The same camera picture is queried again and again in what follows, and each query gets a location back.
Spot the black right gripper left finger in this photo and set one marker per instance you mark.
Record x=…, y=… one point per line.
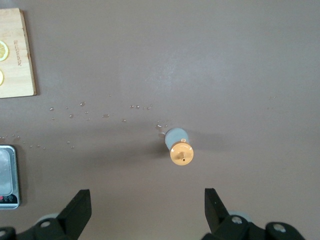
x=72, y=215

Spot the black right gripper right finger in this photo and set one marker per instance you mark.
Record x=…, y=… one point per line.
x=220, y=220

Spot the sauce bottle with orange cap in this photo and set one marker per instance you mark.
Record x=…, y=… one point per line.
x=181, y=153

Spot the silver digital kitchen scale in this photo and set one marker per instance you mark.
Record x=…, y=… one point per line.
x=7, y=175

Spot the wooden cutting board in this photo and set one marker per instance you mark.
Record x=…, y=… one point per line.
x=17, y=75

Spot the lemon slice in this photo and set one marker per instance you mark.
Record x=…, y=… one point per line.
x=1, y=77
x=3, y=51

